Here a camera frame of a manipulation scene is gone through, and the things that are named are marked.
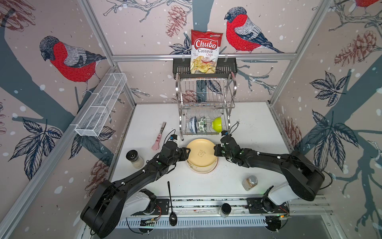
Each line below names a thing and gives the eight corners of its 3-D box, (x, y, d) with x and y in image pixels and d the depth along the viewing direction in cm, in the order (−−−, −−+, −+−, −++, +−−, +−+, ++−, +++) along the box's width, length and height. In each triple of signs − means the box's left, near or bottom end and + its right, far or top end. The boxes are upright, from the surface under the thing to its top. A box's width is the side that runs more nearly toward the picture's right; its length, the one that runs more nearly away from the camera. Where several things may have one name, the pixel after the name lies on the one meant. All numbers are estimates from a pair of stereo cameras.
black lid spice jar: (133, 169, 91) (124, 159, 80) (135, 160, 95) (128, 149, 83) (143, 169, 91) (135, 159, 80) (145, 160, 95) (138, 149, 83)
